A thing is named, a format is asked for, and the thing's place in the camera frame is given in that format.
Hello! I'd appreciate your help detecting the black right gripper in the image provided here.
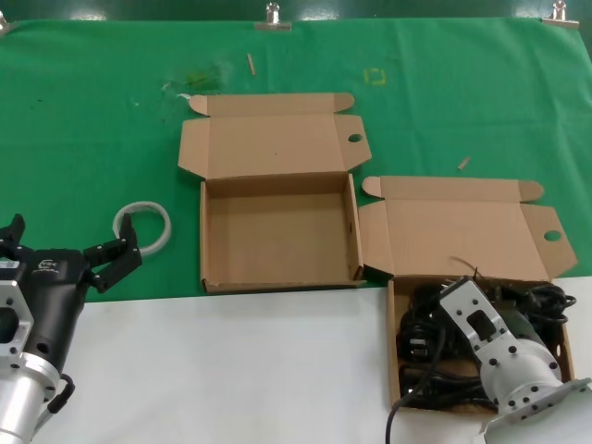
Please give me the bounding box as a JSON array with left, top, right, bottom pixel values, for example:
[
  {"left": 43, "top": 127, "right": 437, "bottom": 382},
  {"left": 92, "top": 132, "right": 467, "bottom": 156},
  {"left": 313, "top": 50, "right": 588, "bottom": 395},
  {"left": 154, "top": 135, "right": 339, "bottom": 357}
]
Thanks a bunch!
[{"left": 497, "top": 299, "right": 538, "bottom": 342}]

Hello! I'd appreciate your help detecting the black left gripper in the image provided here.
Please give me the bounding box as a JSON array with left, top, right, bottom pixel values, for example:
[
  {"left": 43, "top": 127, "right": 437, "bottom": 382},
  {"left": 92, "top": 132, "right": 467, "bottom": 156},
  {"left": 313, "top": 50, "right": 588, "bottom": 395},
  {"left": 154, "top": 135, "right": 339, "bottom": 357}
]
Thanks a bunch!
[{"left": 0, "top": 213, "right": 143, "bottom": 372}]

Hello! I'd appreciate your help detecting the clear adhesive tape roll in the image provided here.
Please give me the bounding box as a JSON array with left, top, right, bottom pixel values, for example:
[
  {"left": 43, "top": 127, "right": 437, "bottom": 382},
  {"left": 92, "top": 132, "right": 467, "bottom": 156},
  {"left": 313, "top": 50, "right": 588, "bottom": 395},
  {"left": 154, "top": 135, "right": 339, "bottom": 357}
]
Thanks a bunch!
[{"left": 112, "top": 200, "right": 173, "bottom": 257}]

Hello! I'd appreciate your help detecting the green table cloth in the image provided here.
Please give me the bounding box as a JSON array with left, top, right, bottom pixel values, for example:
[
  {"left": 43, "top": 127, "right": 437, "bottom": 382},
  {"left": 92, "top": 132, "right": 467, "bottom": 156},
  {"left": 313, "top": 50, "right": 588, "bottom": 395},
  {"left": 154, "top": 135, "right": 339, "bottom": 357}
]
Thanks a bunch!
[{"left": 0, "top": 17, "right": 592, "bottom": 305}]

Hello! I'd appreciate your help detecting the clear plastic bag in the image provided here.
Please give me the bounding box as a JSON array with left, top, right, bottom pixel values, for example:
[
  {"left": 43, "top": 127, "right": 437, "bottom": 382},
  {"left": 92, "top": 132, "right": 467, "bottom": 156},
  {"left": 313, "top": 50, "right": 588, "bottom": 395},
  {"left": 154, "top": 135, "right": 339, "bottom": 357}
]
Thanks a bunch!
[{"left": 161, "top": 64, "right": 228, "bottom": 93}]

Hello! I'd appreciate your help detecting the silver binder clip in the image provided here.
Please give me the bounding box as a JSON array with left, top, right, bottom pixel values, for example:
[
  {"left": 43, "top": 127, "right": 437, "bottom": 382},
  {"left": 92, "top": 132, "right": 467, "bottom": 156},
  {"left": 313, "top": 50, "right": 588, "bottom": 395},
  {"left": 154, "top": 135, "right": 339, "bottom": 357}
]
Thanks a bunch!
[
  {"left": 540, "top": 0, "right": 581, "bottom": 30},
  {"left": 253, "top": 2, "right": 293, "bottom": 32}
]

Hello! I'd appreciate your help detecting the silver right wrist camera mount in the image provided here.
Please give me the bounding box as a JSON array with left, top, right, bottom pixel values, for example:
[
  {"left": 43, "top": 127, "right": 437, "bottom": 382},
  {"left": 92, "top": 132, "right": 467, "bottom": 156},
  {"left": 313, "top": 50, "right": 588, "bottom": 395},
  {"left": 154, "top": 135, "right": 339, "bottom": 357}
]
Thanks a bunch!
[{"left": 438, "top": 276, "right": 526, "bottom": 371}]

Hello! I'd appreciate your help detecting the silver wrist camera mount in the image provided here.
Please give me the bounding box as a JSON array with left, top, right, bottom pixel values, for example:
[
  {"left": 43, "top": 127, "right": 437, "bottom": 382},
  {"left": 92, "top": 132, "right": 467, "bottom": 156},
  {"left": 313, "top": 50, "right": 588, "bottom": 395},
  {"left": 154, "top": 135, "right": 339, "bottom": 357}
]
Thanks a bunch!
[
  {"left": 0, "top": 277, "right": 36, "bottom": 366},
  {"left": 438, "top": 276, "right": 526, "bottom": 371}
]

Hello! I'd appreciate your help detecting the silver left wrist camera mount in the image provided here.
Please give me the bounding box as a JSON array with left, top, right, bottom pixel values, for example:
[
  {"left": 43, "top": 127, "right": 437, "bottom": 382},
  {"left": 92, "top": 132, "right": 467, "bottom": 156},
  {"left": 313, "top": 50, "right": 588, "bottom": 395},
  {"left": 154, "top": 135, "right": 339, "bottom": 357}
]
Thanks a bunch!
[{"left": 0, "top": 277, "right": 36, "bottom": 366}]

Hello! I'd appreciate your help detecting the cardboard box with cable stock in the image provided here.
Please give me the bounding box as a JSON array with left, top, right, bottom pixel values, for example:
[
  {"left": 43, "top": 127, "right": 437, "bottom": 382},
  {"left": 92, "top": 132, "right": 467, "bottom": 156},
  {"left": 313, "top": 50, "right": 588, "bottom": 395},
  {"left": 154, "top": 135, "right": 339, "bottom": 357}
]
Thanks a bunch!
[{"left": 357, "top": 175, "right": 579, "bottom": 413}]

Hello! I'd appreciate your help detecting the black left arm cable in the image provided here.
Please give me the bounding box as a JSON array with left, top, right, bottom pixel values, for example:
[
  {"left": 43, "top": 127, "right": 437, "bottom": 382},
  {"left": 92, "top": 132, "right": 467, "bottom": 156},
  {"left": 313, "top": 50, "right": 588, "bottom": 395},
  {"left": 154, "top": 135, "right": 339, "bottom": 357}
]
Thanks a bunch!
[{"left": 43, "top": 373, "right": 76, "bottom": 415}]

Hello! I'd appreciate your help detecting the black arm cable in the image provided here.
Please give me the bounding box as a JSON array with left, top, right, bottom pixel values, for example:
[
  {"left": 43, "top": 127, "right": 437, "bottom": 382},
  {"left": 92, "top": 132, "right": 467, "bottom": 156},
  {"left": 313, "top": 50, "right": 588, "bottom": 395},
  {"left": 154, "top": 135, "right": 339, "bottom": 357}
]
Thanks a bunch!
[
  {"left": 43, "top": 373, "right": 76, "bottom": 415},
  {"left": 385, "top": 318, "right": 452, "bottom": 444}
]

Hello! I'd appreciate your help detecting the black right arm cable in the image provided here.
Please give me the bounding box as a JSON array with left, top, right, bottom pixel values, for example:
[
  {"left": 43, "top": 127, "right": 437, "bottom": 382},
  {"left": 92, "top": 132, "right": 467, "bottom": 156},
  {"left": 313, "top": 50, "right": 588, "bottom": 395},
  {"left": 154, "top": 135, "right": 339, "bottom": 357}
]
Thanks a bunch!
[{"left": 385, "top": 318, "right": 452, "bottom": 444}]

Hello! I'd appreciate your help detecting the cardboard box without cable stock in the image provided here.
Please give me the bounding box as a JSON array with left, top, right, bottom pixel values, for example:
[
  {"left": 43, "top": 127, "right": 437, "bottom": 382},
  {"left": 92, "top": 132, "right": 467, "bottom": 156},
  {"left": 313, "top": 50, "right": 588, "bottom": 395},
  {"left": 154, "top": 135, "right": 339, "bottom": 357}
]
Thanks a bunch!
[{"left": 177, "top": 92, "right": 374, "bottom": 295}]

